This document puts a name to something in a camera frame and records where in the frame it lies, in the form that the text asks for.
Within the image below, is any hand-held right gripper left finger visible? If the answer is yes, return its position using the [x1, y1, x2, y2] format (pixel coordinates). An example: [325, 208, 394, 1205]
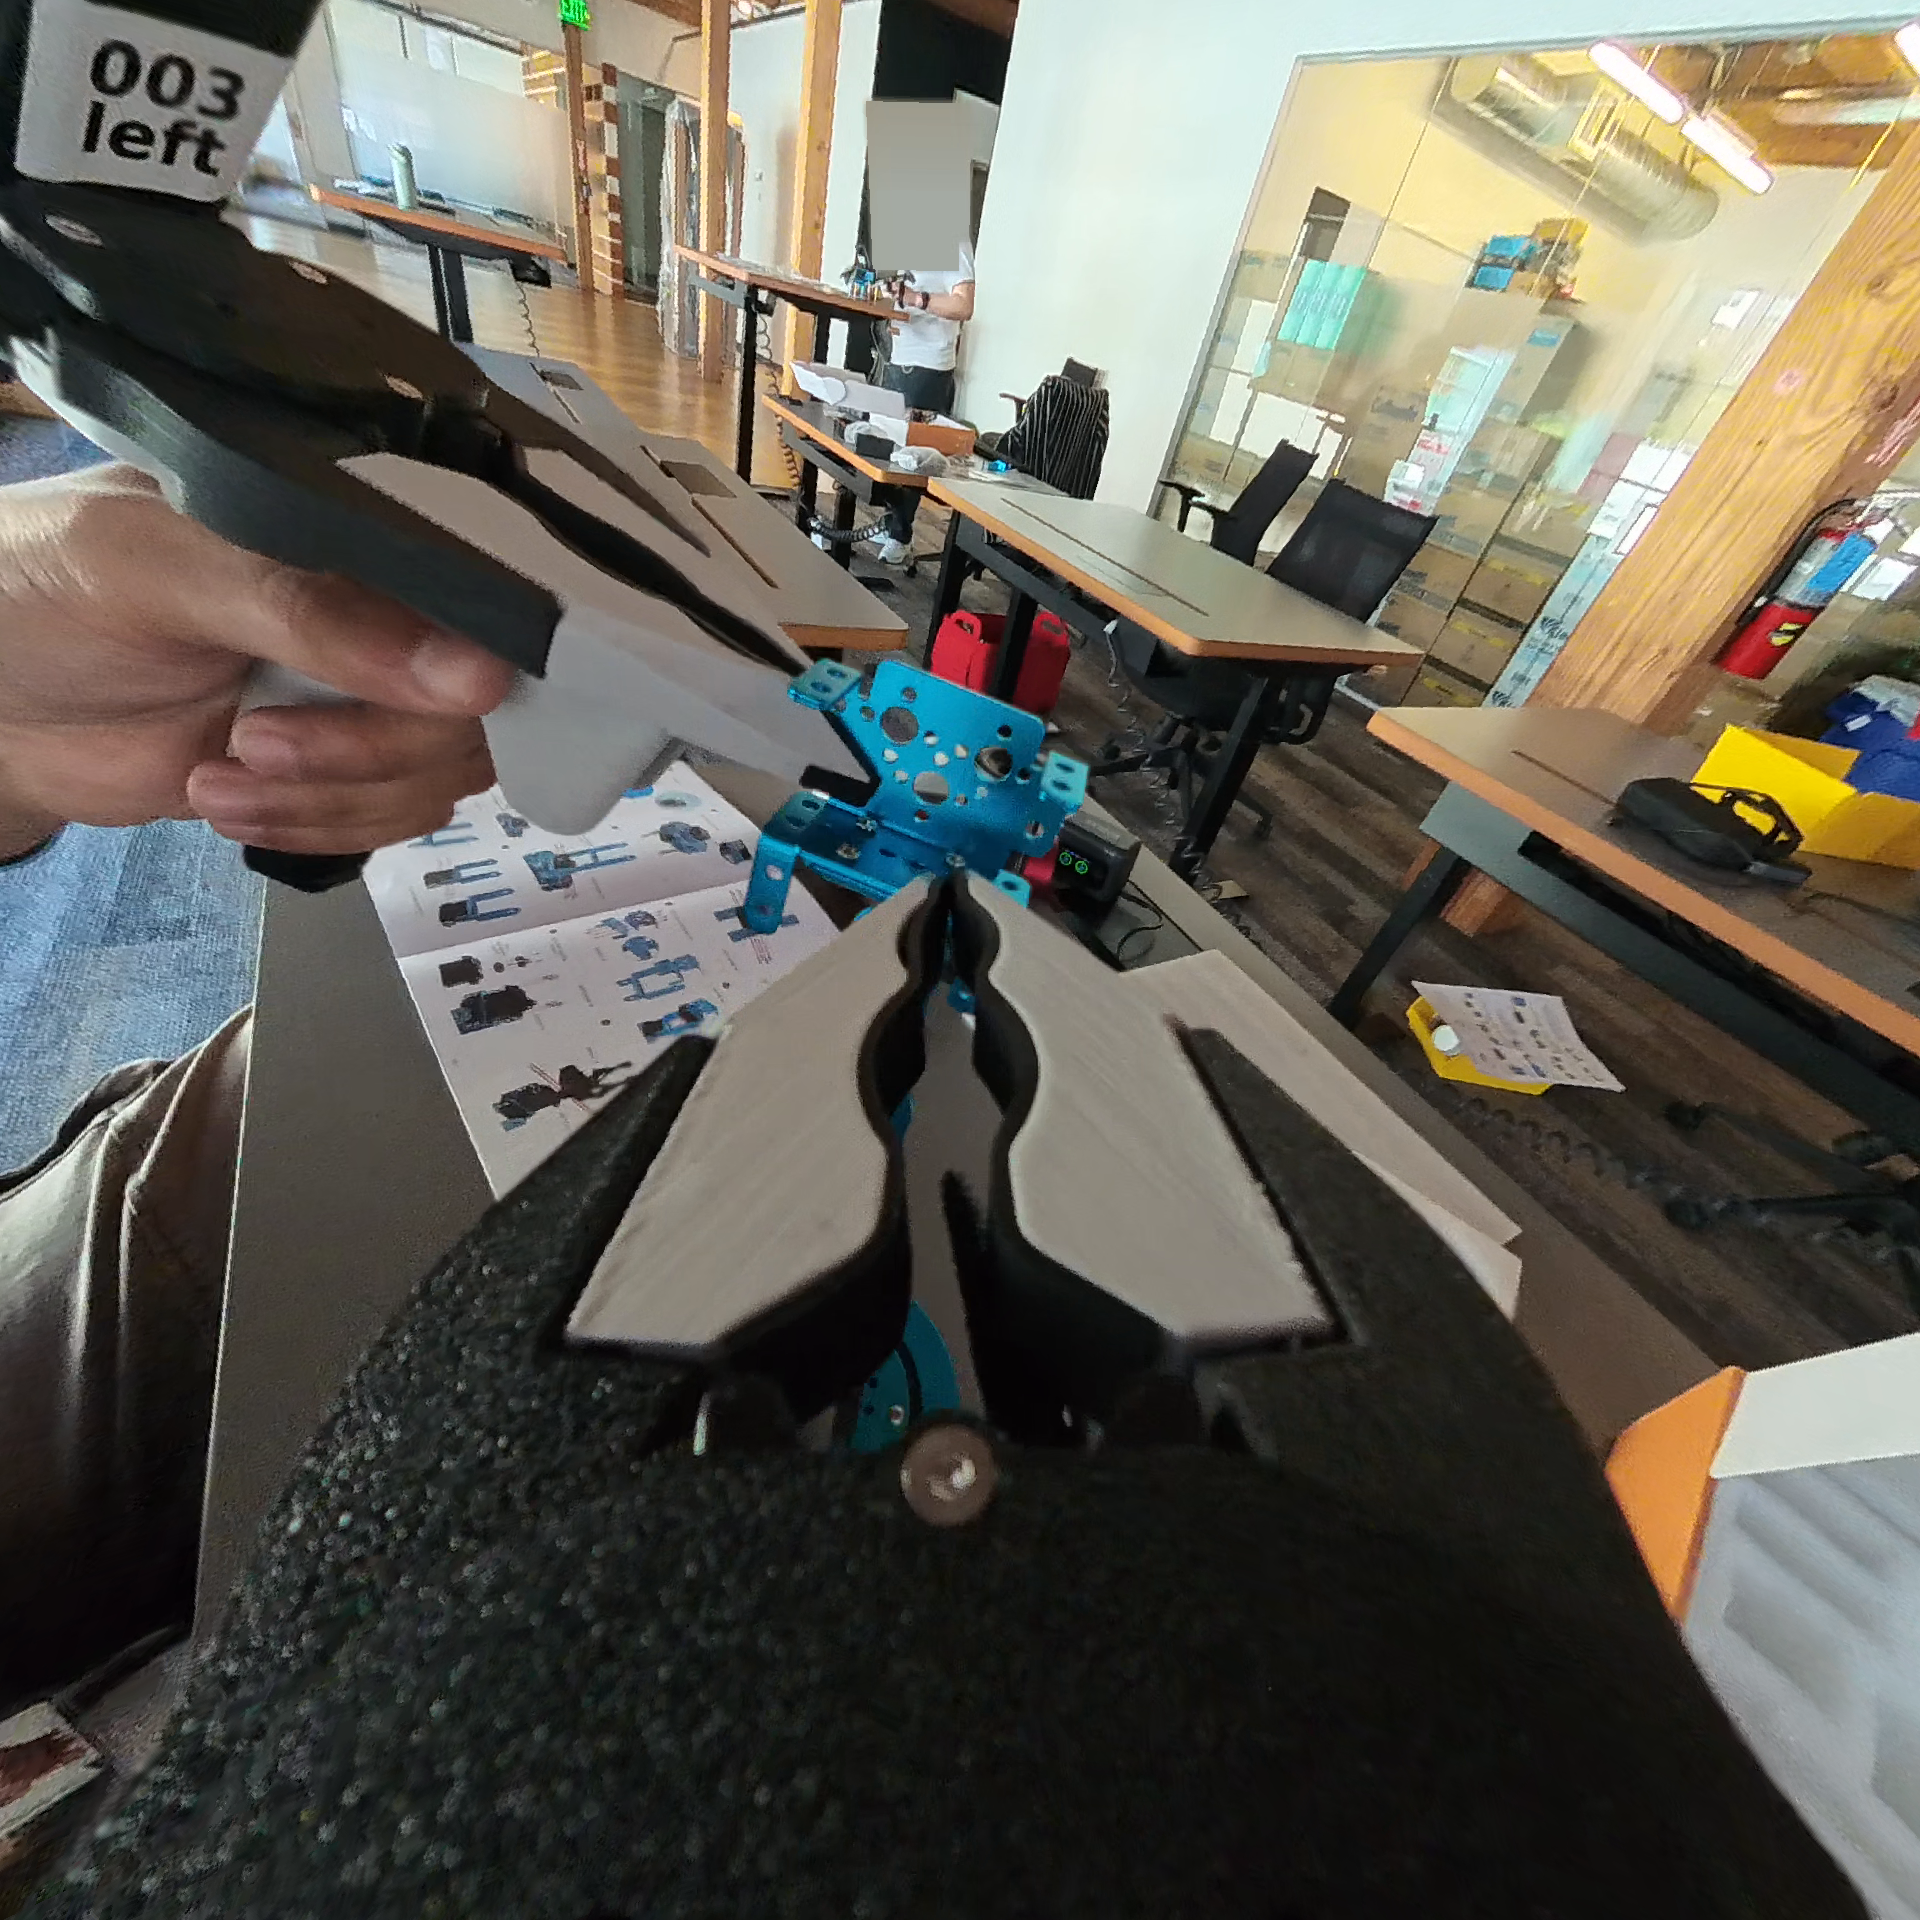
[564, 875, 965, 1415]

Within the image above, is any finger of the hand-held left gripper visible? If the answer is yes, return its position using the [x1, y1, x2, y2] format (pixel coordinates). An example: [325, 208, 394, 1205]
[344, 447, 874, 838]
[435, 397, 820, 677]

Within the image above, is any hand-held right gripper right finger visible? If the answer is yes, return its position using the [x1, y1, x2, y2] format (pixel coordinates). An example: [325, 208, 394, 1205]
[944, 871, 1341, 1432]

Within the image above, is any blue metal toy robot arm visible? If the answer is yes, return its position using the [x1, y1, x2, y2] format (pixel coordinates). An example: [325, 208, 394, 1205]
[743, 658, 1093, 1457]

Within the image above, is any wooden standing desk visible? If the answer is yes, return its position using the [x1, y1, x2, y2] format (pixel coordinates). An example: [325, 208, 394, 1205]
[675, 242, 917, 482]
[307, 182, 571, 345]

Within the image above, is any dark grey desk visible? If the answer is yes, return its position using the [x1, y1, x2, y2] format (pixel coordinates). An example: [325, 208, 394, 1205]
[191, 749, 1720, 1665]

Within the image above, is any person's left hand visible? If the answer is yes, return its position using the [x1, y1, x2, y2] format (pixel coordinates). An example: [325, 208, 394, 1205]
[0, 464, 521, 861]

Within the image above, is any white cardboard sheet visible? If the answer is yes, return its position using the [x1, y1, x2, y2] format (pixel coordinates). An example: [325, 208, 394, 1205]
[1127, 952, 1524, 1277]

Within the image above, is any printed instruction booklet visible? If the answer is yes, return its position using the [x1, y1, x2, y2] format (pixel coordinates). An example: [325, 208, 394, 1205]
[363, 759, 844, 1199]

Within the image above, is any black charger with green lights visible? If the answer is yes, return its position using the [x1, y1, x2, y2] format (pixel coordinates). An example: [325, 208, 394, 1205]
[1047, 814, 1168, 921]

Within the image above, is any red bag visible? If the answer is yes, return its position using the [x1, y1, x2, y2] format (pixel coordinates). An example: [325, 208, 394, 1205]
[928, 605, 1074, 721]

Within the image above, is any small yellow box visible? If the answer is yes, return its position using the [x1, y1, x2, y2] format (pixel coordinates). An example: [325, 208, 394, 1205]
[1405, 997, 1554, 1097]

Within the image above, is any white foam piece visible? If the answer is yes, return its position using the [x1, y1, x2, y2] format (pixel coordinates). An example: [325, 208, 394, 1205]
[1395, 1185, 1527, 1319]

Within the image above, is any printed leaflet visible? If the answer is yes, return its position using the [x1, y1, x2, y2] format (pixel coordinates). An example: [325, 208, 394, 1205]
[1414, 984, 1625, 1095]

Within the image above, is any black striped jacket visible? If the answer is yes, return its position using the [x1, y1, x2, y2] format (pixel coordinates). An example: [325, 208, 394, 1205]
[1007, 372, 1113, 499]

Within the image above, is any black mesh office chair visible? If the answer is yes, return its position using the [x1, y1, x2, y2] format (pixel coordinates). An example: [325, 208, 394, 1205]
[1164, 441, 1323, 568]
[1265, 478, 1444, 628]

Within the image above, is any black pouch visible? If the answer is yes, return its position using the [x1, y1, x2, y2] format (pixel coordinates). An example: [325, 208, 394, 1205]
[1608, 774, 1814, 885]

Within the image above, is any person's brown clothing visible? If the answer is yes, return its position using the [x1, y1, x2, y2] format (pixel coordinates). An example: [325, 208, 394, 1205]
[0, 1009, 257, 1719]

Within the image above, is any yellow plastic bin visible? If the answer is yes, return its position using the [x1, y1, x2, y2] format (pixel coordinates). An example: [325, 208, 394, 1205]
[1693, 724, 1920, 868]

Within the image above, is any stack of cardboard boxes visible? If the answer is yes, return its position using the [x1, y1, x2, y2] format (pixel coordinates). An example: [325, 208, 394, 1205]
[1168, 218, 1698, 707]

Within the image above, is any red fire extinguisher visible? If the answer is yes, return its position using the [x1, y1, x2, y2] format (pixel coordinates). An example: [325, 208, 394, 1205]
[1714, 504, 1894, 681]

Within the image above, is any white ribbed foam insert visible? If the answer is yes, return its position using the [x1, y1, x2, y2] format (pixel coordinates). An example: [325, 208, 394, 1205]
[1683, 1447, 1920, 1920]

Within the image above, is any wooden pillar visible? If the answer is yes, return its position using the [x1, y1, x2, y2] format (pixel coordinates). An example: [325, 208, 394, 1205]
[1530, 127, 1920, 737]

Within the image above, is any ceiling tube light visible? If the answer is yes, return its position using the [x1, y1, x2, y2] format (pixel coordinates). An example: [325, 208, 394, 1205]
[1588, 44, 1774, 195]

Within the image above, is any metal air duct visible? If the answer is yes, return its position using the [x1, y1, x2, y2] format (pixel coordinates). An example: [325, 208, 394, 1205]
[1445, 61, 1720, 242]

